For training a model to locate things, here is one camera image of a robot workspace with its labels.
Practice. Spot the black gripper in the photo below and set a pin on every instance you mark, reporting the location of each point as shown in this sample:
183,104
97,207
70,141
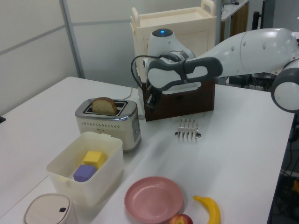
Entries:
156,93

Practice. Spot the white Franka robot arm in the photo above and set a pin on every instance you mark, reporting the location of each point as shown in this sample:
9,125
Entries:
257,46

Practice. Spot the cream and chrome toaster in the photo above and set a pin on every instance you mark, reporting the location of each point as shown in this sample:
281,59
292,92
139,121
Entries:
105,126

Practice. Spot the dark brown drawer box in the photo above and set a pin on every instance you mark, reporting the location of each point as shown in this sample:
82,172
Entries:
187,102

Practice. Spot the metal toast rack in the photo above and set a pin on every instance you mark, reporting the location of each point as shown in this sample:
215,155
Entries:
188,133

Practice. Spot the bread slice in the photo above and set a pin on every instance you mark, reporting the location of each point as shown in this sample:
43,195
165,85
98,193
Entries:
104,106

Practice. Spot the yellow block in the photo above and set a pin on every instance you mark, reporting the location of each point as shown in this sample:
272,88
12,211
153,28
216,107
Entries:
92,156

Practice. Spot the cream plastic cabinet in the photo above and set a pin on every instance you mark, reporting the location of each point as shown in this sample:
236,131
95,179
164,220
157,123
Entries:
175,21

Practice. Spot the white plastic storage container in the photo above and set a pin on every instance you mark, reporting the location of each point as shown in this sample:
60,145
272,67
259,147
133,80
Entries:
102,179

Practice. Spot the pink plate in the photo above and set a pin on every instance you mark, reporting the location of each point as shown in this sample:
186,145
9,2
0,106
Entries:
153,200

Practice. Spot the purple block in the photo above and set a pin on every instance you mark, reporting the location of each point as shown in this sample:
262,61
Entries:
83,173

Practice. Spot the red apple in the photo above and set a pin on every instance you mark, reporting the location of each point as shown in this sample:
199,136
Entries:
181,219

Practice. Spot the background desk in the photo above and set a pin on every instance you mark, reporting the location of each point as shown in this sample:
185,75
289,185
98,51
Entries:
233,11

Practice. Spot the yellow banana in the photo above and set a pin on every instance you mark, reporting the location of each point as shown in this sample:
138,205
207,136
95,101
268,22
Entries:
213,210

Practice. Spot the black background pole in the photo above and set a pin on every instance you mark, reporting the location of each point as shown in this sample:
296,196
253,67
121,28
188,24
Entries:
258,11

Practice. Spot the small cream trash can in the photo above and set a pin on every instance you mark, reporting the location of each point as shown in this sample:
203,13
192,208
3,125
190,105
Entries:
46,210

